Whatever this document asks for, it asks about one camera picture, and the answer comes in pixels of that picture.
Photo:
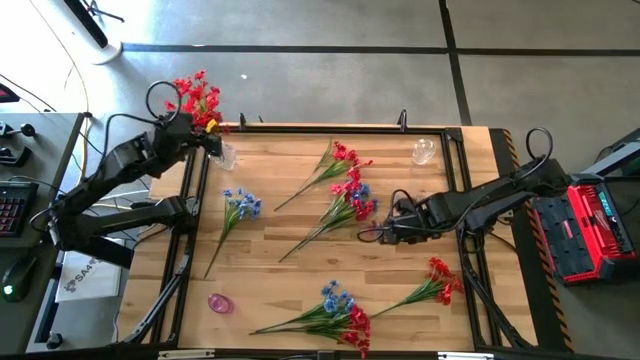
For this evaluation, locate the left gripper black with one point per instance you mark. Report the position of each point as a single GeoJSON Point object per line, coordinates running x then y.
{"type": "Point", "coordinates": [207, 142]}

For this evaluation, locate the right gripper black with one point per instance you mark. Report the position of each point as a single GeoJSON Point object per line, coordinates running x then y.
{"type": "Point", "coordinates": [405, 227]}

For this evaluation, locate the blue artificial flower bunch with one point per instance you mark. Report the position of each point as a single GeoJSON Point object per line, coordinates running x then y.
{"type": "Point", "coordinates": [363, 191]}
{"type": "Point", "coordinates": [240, 205]}
{"type": "Point", "coordinates": [330, 304]}

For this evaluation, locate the small pink glass vase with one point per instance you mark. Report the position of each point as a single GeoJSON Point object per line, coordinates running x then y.
{"type": "Point", "coordinates": [220, 303]}

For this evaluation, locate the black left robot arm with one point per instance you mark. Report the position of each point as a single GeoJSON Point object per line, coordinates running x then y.
{"type": "Point", "coordinates": [125, 160]}

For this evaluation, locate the clear cut glass vase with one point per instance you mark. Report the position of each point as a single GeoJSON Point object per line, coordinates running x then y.
{"type": "Point", "coordinates": [226, 157]}
{"type": "Point", "coordinates": [424, 151]}

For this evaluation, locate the yellow tape tag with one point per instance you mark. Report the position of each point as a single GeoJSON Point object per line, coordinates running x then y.
{"type": "Point", "coordinates": [212, 125]}

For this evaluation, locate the black yellow hazard strip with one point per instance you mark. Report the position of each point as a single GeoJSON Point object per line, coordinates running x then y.
{"type": "Point", "coordinates": [500, 150]}

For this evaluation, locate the black diagonal support beam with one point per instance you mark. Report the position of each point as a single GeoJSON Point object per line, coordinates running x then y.
{"type": "Point", "coordinates": [100, 252]}

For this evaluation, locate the grey desk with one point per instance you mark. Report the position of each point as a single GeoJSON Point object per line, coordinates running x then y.
{"type": "Point", "coordinates": [50, 150]}

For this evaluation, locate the black tower fan white base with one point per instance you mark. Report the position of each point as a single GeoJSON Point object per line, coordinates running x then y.
{"type": "Point", "coordinates": [90, 27]}

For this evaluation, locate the red and black equipment case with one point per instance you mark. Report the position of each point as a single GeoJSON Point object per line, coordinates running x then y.
{"type": "Point", "coordinates": [575, 240]}

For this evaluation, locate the black tripod legs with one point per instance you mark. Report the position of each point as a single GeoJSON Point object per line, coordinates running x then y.
{"type": "Point", "coordinates": [100, 10]}

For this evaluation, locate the black joystick knob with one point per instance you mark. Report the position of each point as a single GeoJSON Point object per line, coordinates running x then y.
{"type": "Point", "coordinates": [27, 130]}

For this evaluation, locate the white printed cardboard box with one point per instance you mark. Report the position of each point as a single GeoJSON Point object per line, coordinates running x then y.
{"type": "Point", "coordinates": [85, 280]}

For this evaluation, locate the black desk gadget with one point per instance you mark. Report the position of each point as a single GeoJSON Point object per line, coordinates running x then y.
{"type": "Point", "coordinates": [12, 156]}

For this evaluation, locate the black backlit keyboard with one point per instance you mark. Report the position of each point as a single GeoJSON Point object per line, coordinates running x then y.
{"type": "Point", "coordinates": [15, 210]}

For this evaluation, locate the black angled device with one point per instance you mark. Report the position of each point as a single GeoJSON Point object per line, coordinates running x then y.
{"type": "Point", "coordinates": [7, 94]}

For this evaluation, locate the black computer mouse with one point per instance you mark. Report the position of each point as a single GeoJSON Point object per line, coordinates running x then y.
{"type": "Point", "coordinates": [17, 280]}

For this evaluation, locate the black caster wheel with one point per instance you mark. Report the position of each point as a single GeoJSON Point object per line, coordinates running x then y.
{"type": "Point", "coordinates": [54, 341]}

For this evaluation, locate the black aluminium table frame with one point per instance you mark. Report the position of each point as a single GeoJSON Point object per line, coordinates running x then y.
{"type": "Point", "coordinates": [320, 130]}

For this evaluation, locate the silver edge bracket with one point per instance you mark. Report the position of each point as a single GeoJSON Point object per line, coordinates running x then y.
{"type": "Point", "coordinates": [185, 354]}
{"type": "Point", "coordinates": [465, 356]}

